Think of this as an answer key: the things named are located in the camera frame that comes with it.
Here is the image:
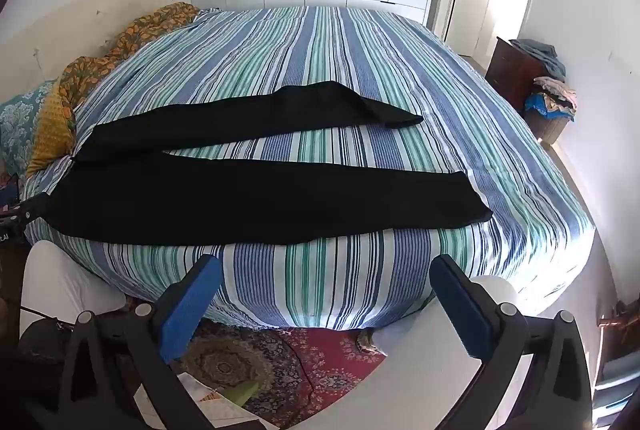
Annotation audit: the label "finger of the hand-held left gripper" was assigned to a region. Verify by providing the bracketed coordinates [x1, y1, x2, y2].
[0, 192, 53, 231]

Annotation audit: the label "yellow dotted pillow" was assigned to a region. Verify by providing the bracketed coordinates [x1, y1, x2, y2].
[25, 82, 76, 178]

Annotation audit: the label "wicker basket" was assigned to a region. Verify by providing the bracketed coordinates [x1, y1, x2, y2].
[525, 110, 573, 145]

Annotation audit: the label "papers on floor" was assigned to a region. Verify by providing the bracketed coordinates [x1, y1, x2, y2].
[175, 372, 266, 430]

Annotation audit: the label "striped bed sheet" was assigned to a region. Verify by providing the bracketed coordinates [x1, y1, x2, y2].
[22, 6, 596, 331]

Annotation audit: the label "green object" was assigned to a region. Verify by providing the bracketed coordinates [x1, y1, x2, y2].
[225, 382, 261, 408]

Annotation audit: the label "teal patterned pillow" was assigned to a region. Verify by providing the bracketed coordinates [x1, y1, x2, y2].
[0, 78, 56, 175]

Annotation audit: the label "grey-blue cloth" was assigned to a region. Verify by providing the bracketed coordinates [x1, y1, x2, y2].
[510, 38, 567, 83]

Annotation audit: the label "orange floral blanket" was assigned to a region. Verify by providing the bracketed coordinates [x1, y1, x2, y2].
[59, 2, 201, 131]

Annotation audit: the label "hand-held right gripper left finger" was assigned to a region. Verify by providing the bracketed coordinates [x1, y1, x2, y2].
[57, 254, 223, 430]

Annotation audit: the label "wooden chair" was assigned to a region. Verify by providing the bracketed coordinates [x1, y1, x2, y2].
[597, 300, 640, 376]

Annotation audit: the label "dark wooden dresser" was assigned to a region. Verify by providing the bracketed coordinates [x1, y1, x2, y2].
[485, 36, 563, 111]

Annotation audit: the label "pile of clothes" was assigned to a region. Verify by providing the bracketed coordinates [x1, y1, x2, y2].
[524, 76, 578, 123]

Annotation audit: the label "person's left leg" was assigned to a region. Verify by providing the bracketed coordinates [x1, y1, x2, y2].
[20, 241, 128, 336]

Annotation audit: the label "red patterned rug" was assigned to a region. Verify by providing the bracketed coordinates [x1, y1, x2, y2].
[170, 322, 388, 421]

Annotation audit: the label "black pants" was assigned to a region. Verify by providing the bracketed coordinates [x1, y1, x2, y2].
[44, 80, 493, 247]

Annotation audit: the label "cream headboard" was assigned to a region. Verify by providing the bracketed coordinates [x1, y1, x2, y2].
[0, 0, 173, 103]

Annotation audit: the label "dark bag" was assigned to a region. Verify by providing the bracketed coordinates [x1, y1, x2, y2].
[15, 310, 76, 411]

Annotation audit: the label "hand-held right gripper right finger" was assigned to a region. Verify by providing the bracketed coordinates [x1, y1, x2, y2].
[429, 254, 593, 430]

